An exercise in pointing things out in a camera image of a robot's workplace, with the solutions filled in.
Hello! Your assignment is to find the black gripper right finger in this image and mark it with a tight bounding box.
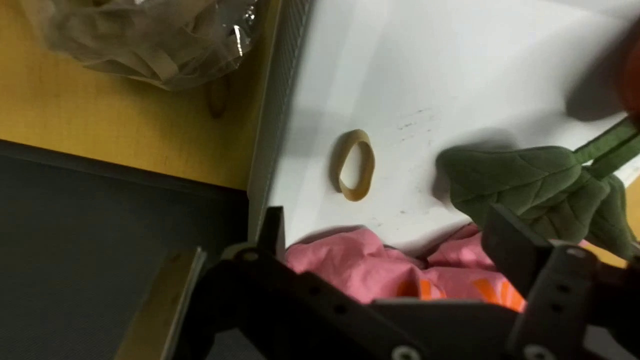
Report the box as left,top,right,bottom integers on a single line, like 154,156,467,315
479,204,640,360

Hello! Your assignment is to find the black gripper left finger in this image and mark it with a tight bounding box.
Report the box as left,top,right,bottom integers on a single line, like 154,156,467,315
175,205,427,360

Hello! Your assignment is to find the clear bag of rubber bands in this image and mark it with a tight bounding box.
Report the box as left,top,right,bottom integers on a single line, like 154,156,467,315
20,0,259,90

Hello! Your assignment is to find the tan rubber band right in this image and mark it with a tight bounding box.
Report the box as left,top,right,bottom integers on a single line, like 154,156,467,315
327,129,375,201

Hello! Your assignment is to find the orange cloth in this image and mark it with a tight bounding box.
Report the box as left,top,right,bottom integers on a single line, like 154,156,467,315
415,278,525,312

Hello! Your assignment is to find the artificial red rose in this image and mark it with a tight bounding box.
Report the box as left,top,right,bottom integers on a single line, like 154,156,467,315
435,30,640,260

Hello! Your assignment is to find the pink cloth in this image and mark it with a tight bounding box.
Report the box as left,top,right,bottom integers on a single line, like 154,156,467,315
281,223,512,303

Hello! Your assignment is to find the white plastic crate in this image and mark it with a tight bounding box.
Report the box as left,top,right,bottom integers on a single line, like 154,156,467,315
248,0,640,247

